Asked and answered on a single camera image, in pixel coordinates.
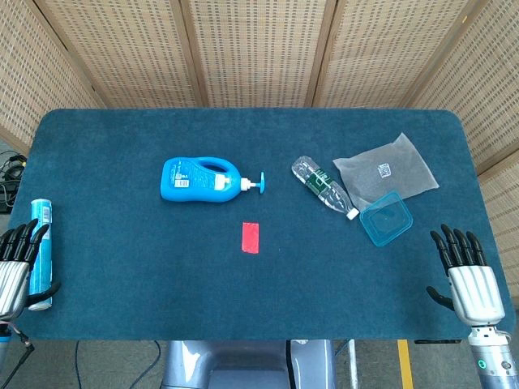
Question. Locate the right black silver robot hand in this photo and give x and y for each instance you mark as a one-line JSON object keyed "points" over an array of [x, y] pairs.
{"points": [[474, 291]]}

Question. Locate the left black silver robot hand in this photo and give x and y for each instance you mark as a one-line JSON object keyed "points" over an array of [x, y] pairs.
{"points": [[12, 283]]}

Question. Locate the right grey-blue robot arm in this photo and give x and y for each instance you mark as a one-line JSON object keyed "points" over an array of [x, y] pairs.
{"points": [[492, 360]]}

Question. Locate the yellow floor tape strip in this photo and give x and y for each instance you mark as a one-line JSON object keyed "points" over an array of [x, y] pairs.
{"points": [[405, 364]]}

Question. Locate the light blue cylindrical tube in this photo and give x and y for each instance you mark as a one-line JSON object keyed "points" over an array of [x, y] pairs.
{"points": [[42, 275]]}

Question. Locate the blue transparent container lid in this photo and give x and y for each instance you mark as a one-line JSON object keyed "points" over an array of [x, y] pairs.
{"points": [[385, 221]]}

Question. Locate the blue felt table cover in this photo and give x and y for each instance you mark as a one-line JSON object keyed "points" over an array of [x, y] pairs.
{"points": [[162, 263]]}

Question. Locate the grey plastic pouch bag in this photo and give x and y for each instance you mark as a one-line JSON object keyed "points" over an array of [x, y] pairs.
{"points": [[385, 166]]}

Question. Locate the clear green-label water bottle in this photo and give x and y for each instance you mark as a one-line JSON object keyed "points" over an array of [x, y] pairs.
{"points": [[322, 184]]}

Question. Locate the blue pump detergent bottle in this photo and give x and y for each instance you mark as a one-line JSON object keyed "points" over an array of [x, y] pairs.
{"points": [[194, 186]]}

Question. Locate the grey-blue robot torso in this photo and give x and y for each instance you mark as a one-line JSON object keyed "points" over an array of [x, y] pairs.
{"points": [[243, 364]]}

